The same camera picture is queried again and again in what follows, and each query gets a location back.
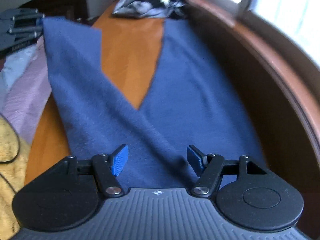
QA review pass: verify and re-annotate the navy blue garment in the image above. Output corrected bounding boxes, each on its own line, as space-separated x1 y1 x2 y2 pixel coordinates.
44 18 264 188

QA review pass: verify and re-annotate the yellow fuzzy cloth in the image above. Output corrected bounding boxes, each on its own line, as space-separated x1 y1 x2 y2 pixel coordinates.
1 116 30 239

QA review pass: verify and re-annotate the pink cloth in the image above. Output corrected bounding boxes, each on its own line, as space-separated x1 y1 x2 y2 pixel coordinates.
1 37 52 144

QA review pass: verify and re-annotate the black white patterned cloth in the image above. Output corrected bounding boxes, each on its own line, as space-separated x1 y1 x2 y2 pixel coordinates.
112 0 186 20

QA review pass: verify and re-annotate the window with brown frame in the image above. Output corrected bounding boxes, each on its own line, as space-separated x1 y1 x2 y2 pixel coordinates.
187 0 319 157

